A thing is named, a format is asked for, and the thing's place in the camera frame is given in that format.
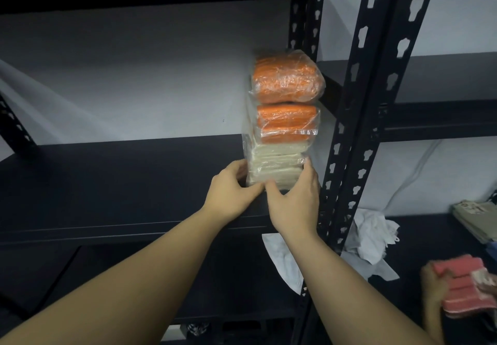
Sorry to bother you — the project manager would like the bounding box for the person's left forearm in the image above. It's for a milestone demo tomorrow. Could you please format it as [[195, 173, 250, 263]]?
[[0, 208, 224, 345]]

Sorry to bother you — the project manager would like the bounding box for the another person's forearm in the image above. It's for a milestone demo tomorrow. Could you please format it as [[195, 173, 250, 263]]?
[[423, 302, 445, 345]]

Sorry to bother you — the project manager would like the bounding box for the white box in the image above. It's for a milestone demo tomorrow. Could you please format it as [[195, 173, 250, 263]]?
[[161, 325, 183, 341]]

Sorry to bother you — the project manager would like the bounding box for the person's right hand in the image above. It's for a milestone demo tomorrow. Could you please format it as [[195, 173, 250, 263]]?
[[265, 158, 321, 240]]

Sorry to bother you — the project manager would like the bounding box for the stack of beige folded packets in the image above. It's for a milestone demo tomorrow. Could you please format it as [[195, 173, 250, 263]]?
[[452, 200, 497, 245]]

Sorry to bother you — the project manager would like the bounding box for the white cloth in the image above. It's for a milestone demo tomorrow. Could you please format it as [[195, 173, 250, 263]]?
[[262, 208, 401, 295]]

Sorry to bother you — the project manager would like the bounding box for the person's right forearm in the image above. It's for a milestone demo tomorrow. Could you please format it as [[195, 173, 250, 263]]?
[[285, 232, 435, 345]]

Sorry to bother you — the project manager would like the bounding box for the person's left hand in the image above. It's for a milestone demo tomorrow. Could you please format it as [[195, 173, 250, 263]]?
[[201, 159, 267, 225]]

